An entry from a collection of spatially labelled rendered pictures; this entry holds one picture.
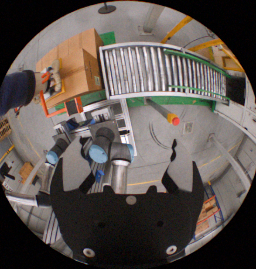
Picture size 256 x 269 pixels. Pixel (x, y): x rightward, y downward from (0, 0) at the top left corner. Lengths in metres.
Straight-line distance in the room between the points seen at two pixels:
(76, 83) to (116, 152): 0.61
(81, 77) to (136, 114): 1.24
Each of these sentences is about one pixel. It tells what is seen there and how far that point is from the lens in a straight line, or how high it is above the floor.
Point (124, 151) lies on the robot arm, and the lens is 0.48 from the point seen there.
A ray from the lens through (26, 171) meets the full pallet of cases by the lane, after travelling 7.52.
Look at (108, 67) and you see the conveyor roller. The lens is 1.10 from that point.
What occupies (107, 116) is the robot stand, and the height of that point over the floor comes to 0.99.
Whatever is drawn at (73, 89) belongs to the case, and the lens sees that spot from 0.79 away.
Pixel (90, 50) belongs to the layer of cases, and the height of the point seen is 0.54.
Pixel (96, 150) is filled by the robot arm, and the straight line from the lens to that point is 0.47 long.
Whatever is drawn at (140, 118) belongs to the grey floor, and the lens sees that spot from 1.72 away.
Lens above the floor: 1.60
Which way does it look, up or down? 59 degrees down
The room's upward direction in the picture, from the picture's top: 179 degrees counter-clockwise
